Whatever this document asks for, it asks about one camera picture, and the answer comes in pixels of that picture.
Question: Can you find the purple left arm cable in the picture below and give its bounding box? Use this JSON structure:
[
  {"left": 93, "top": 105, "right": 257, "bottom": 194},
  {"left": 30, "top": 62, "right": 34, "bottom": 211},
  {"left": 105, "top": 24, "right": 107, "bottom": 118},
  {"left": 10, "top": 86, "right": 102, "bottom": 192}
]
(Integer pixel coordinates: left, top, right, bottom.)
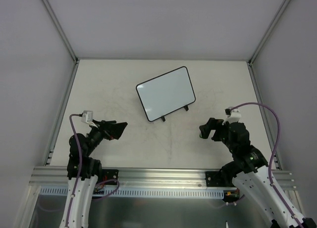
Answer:
[{"left": 37, "top": 114, "right": 120, "bottom": 228}]

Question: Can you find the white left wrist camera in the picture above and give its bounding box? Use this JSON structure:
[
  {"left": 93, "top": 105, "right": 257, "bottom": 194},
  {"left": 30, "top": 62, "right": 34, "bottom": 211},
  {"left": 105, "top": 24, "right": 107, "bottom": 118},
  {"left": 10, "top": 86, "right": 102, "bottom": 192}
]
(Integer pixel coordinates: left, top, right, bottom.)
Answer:
[{"left": 79, "top": 110, "right": 96, "bottom": 127}]

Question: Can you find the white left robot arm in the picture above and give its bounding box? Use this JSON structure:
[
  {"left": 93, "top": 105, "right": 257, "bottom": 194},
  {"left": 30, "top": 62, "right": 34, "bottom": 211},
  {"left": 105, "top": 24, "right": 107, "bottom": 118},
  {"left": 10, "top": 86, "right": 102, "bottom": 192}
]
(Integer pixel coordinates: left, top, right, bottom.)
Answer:
[{"left": 59, "top": 114, "right": 128, "bottom": 228}]

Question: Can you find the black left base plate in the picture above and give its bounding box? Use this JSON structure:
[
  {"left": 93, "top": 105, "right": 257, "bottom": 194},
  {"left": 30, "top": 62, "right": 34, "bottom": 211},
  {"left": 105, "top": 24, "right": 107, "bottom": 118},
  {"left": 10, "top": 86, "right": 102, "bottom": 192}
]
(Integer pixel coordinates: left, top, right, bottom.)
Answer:
[{"left": 98, "top": 169, "right": 119, "bottom": 185}]

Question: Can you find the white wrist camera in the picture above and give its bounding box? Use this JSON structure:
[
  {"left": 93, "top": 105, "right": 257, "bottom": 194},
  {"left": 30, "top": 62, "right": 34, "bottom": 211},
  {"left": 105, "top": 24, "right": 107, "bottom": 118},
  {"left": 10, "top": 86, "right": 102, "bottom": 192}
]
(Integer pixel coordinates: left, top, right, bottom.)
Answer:
[
  {"left": 223, "top": 108, "right": 241, "bottom": 125},
  {"left": 79, "top": 110, "right": 96, "bottom": 127}
]

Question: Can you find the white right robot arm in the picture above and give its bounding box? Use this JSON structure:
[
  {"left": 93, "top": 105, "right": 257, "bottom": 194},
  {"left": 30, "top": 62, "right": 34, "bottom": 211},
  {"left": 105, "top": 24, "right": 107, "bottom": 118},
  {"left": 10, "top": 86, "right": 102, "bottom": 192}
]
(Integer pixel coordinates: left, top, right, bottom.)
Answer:
[{"left": 199, "top": 118, "right": 317, "bottom": 228}]

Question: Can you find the left aluminium frame post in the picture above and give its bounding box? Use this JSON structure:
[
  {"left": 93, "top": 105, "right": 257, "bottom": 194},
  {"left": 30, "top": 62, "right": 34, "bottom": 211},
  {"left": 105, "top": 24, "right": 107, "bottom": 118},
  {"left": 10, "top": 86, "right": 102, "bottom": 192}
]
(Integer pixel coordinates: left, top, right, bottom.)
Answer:
[{"left": 40, "top": 0, "right": 78, "bottom": 63}]

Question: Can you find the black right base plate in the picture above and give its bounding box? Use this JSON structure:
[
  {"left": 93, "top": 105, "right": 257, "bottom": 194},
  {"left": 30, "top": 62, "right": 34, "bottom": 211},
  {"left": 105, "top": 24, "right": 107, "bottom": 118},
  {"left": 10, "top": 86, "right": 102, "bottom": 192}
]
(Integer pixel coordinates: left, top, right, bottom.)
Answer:
[{"left": 205, "top": 171, "right": 234, "bottom": 187}]

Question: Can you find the aluminium frame post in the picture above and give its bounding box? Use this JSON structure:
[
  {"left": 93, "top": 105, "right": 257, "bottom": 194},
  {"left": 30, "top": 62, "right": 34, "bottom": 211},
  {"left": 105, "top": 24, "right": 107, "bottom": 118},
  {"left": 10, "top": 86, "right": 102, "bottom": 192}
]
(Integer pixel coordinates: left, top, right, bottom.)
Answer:
[
  {"left": 40, "top": 0, "right": 78, "bottom": 63},
  {"left": 248, "top": 0, "right": 292, "bottom": 65}
]

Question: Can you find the small black-framed whiteboard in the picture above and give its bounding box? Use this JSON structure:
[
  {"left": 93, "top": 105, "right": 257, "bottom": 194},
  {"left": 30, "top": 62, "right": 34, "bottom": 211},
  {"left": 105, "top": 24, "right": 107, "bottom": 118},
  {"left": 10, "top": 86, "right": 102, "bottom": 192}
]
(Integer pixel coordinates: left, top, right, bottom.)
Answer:
[{"left": 136, "top": 66, "right": 196, "bottom": 122}]

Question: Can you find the right aluminium frame post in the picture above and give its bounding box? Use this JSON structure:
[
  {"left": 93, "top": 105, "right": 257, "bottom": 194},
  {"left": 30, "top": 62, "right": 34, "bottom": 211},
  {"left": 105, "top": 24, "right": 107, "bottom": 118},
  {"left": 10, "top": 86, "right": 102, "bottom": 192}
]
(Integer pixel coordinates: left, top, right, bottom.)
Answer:
[{"left": 248, "top": 0, "right": 292, "bottom": 65}]

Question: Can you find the white slotted cable duct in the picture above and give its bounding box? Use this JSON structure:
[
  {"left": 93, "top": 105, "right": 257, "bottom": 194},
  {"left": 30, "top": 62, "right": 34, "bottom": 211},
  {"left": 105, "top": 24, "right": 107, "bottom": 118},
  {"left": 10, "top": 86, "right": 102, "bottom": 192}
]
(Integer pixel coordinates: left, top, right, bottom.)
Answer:
[{"left": 39, "top": 187, "right": 225, "bottom": 200}]

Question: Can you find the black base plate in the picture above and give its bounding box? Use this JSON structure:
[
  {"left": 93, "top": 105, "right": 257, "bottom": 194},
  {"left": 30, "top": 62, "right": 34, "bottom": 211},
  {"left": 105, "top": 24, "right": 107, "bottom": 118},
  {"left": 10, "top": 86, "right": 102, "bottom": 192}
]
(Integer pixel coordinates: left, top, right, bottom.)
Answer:
[
  {"left": 98, "top": 169, "right": 119, "bottom": 185},
  {"left": 205, "top": 171, "right": 234, "bottom": 187}
]

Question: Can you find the aluminium mounting rail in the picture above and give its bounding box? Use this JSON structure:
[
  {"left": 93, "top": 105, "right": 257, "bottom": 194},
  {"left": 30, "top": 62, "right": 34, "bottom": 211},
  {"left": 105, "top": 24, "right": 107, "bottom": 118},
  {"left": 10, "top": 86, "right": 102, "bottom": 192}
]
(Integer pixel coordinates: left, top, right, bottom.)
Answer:
[{"left": 29, "top": 166, "right": 297, "bottom": 189}]

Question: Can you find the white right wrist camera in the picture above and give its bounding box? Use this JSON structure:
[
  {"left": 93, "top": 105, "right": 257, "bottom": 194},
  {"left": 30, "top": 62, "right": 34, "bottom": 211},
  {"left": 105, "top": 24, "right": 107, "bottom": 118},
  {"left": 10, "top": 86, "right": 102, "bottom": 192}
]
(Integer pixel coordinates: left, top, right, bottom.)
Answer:
[{"left": 223, "top": 108, "right": 241, "bottom": 125}]

